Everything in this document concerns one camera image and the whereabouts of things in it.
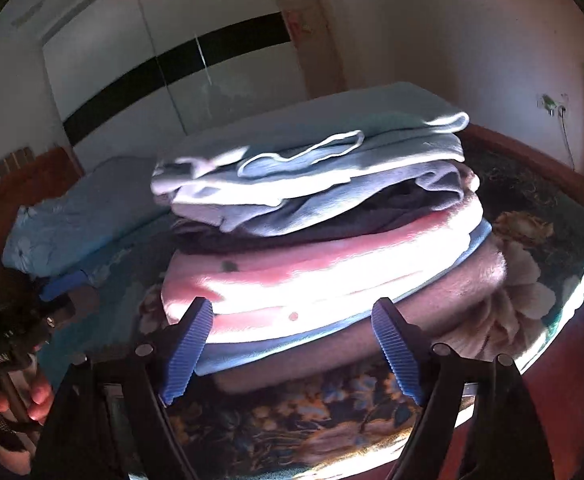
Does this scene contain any folded clothes stack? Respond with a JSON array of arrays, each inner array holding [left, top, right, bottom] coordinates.
[[160, 159, 508, 394]]

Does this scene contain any white wardrobe with black stripe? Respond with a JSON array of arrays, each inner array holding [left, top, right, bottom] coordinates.
[[43, 0, 307, 169]]

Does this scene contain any white printed t-shirt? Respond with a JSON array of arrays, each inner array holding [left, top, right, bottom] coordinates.
[[151, 82, 470, 236]]

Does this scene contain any blue floral duvet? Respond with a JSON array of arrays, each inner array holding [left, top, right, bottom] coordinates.
[[1, 156, 167, 278]]

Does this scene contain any wall switch panel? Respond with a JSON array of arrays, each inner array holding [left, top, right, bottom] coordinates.
[[0, 146, 34, 178]]

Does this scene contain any teal floral bed sheet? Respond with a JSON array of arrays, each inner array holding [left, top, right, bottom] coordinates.
[[31, 126, 584, 479]]

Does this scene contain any red wooden headboard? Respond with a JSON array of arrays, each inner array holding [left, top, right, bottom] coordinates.
[[0, 148, 82, 302]]

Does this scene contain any wall socket with plug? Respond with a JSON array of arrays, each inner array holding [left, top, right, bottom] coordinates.
[[540, 94, 575, 170]]

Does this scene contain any person's left hand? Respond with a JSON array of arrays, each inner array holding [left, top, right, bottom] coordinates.
[[0, 358, 54, 424]]

